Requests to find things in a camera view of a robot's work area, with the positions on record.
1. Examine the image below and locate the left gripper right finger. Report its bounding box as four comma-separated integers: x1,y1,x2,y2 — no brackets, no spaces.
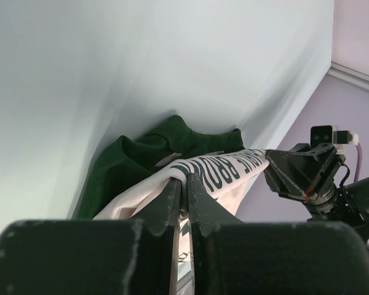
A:
187,174,369,294

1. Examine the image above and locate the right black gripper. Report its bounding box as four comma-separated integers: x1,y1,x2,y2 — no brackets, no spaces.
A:
266,146,369,237

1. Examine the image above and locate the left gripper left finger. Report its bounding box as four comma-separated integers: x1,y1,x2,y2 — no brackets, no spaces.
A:
0,179,180,294

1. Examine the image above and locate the right aluminium frame post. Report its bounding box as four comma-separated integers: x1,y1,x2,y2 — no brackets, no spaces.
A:
327,62,369,92

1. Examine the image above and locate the white green raglan t-shirt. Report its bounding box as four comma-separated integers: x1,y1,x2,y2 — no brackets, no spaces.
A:
76,115,269,294

